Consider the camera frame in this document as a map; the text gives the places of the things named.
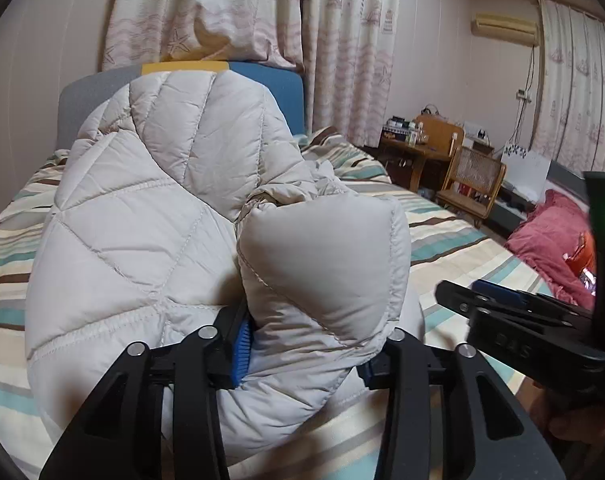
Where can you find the orange printed bag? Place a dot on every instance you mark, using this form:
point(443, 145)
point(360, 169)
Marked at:
point(582, 257)

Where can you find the striped bed sheet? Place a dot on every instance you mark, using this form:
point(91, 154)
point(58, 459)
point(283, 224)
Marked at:
point(452, 255)

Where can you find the red blanket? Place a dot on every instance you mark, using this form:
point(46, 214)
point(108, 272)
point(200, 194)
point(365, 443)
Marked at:
point(542, 235)

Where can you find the wall switch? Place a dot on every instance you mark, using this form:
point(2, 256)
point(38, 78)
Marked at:
point(522, 95)

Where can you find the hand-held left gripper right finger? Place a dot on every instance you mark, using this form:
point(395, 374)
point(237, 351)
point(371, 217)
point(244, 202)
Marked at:
point(370, 375)

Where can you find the grey low cabinet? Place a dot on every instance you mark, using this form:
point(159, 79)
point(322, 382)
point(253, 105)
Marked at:
point(567, 177)

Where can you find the white floral paper bag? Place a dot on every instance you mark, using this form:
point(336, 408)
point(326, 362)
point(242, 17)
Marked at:
point(530, 175)

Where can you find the small bottles cluster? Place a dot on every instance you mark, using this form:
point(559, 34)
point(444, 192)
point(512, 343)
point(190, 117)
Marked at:
point(407, 130)

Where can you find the wall air conditioner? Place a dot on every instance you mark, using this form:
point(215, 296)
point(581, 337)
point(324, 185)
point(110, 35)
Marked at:
point(505, 27)

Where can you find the wooden chair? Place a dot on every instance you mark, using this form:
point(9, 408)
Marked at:
point(437, 130)

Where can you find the white puffer jacket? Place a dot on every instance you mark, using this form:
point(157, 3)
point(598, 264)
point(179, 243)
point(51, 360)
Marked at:
point(157, 210)

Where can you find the wooden table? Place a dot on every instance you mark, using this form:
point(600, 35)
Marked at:
point(430, 155)

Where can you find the wide patterned curtain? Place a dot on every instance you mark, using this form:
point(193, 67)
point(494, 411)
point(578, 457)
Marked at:
point(342, 60)

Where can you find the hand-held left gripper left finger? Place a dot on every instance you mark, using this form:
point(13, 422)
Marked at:
point(237, 355)

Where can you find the person's right hand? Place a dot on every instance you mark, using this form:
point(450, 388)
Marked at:
point(582, 422)

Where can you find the rattan chair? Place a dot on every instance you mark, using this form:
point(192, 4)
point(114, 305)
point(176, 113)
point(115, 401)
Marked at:
point(477, 170)

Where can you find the grey yellow blue headboard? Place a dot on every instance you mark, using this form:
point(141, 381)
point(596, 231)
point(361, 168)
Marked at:
point(287, 100)

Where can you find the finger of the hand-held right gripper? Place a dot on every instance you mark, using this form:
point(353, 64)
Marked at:
point(455, 297)
point(497, 292)

